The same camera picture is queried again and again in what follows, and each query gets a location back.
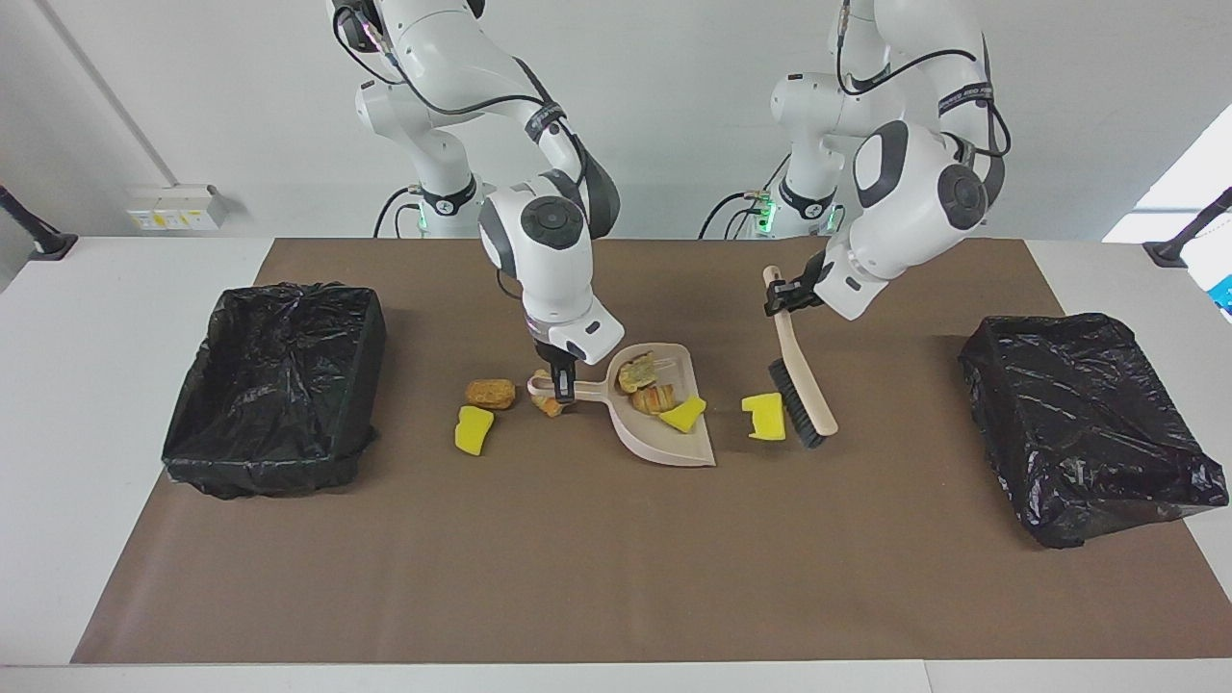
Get beige hand brush black bristles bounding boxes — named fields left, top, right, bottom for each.
left=762, top=266, right=838, bottom=449

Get pale pink plastic dustpan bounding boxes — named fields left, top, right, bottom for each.
left=527, top=343, right=717, bottom=468

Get yellow green sponge piece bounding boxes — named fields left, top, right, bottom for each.
left=740, top=392, right=786, bottom=442
left=658, top=396, right=708, bottom=435

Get black bag lined bin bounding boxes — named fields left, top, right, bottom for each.
left=161, top=281, right=388, bottom=500
left=958, top=313, right=1231, bottom=551

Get striped croissant pastry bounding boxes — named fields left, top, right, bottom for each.
left=532, top=369, right=571, bottom=419

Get brown paper table mat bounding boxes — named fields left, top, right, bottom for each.
left=70, top=238, right=1232, bottom=665

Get black clamp stand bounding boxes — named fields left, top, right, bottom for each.
left=0, top=185, right=78, bottom=261
left=1143, top=188, right=1232, bottom=269

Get black base cable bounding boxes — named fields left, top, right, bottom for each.
left=698, top=149, right=792, bottom=240
left=373, top=186, right=424, bottom=239

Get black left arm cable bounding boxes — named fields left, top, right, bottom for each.
left=835, top=0, right=1012, bottom=160

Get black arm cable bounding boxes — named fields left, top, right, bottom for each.
left=835, top=0, right=1012, bottom=160
left=332, top=0, right=590, bottom=193

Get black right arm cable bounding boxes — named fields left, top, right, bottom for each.
left=332, top=0, right=590, bottom=193

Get white wall socket box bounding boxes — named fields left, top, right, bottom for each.
left=127, top=185, right=228, bottom=232

